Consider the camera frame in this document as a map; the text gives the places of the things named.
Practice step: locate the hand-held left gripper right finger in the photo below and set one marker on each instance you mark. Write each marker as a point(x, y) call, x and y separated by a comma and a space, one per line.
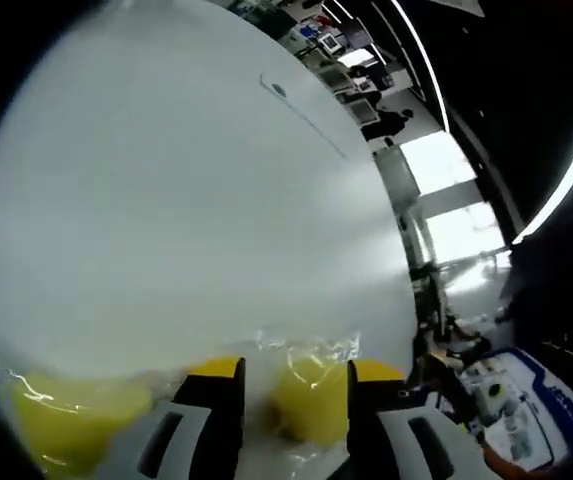
point(371, 430)

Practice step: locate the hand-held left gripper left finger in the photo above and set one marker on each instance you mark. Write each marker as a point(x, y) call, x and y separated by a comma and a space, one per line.
point(211, 425)

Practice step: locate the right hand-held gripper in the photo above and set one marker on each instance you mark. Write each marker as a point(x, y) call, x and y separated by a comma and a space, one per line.
point(494, 395)

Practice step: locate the round yellow silicone block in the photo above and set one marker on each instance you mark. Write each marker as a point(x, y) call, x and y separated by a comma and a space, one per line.
point(311, 400)

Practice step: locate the rectangular yellow silicone block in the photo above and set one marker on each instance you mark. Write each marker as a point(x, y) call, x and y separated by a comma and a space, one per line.
point(86, 415)

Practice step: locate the bright ceiling light strip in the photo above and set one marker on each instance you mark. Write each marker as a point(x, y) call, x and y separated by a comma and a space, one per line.
point(566, 185)

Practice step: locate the white office chair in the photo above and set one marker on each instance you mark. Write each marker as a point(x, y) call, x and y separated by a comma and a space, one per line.
point(366, 111)

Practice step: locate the long curved ceiling light strip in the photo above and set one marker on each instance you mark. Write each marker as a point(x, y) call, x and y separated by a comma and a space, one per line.
point(428, 65)

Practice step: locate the blue framed wall poster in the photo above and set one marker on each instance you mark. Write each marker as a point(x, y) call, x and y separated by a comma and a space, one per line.
point(546, 405)

